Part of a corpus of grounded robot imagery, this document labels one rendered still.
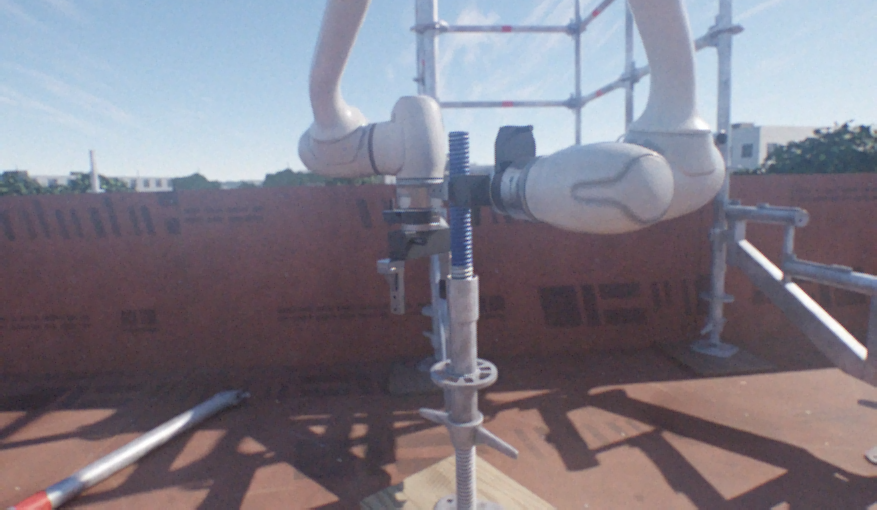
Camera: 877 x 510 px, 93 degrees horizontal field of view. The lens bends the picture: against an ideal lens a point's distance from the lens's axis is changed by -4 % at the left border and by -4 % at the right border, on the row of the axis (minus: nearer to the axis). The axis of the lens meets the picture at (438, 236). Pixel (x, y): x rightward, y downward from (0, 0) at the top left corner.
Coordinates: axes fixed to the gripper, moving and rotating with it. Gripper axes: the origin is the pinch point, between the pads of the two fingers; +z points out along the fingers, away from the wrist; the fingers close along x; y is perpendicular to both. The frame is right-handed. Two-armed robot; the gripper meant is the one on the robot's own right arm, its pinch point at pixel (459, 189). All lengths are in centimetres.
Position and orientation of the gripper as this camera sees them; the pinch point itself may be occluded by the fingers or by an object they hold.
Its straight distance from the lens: 78.0
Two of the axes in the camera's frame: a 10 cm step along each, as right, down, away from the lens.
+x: 8.8, -0.8, 4.8
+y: 0.3, 9.9, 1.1
